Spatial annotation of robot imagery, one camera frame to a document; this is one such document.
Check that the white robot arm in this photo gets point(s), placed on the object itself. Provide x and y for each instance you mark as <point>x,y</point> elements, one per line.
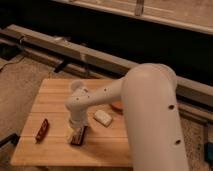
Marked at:
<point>148,95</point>

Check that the orange bowl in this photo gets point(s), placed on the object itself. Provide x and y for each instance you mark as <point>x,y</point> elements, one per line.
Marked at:
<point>117,106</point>

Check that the white sponge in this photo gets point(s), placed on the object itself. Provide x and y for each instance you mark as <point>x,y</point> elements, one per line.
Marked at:
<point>102,117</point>

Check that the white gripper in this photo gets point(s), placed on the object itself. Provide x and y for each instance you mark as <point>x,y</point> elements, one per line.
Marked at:
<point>75,121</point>

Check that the white plastic cup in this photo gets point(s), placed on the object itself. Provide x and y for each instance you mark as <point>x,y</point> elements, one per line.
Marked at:
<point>78,86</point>

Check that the long metal rail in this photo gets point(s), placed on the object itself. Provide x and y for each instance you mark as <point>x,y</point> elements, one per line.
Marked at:
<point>187,88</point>

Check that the wooden board table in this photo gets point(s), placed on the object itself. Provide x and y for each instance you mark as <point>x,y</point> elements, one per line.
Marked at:
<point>102,146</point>

